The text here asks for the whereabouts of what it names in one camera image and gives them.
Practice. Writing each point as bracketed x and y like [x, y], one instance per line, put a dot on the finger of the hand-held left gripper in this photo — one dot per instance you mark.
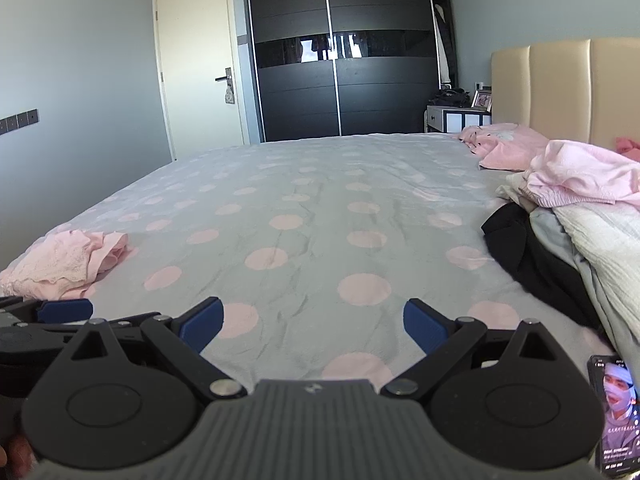
[65, 311]

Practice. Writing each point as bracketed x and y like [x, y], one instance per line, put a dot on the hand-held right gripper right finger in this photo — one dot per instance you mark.
[425, 327]

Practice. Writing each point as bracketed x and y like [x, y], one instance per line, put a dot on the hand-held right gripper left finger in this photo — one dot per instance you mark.
[205, 322]

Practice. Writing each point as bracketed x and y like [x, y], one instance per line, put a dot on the pink pants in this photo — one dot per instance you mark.
[585, 175]

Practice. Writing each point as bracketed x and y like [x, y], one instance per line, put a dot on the person's left hand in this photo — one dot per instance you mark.
[20, 457]

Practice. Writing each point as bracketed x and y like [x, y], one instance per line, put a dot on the pink lace garment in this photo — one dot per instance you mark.
[55, 260]

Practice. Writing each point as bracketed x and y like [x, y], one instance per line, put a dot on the black garment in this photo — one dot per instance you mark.
[530, 255]

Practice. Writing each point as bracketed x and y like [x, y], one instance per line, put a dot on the polka dot bed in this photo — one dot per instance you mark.
[310, 210]

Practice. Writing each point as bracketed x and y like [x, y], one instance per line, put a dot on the light pink pillow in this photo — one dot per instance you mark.
[505, 147]

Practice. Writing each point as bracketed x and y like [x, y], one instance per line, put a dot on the white textured blanket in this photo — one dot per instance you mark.
[610, 240]

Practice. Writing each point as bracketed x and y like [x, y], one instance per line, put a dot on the smartphone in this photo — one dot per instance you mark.
[617, 410]

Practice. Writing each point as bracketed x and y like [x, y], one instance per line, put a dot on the white nightstand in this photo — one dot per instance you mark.
[440, 117]

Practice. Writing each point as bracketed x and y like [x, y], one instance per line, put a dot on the small hanging pouch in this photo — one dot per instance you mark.
[229, 96]

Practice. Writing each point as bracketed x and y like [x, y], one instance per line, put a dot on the black bag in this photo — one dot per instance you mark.
[450, 97]

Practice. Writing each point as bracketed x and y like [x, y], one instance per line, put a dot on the black sliding wardrobe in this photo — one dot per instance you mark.
[295, 105]

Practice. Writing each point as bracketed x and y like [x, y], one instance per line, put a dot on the coral pink pillow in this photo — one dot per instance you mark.
[629, 147]

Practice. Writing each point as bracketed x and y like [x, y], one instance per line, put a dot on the beige padded headboard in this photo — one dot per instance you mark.
[560, 85]

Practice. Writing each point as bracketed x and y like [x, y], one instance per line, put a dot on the white door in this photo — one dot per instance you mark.
[200, 35]

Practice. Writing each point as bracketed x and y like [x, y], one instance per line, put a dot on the hanging white garment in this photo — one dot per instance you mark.
[441, 40]

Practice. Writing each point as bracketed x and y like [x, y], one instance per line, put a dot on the black wall switch panel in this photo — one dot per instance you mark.
[22, 121]

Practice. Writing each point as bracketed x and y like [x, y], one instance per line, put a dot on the photo frame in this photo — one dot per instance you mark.
[482, 100]

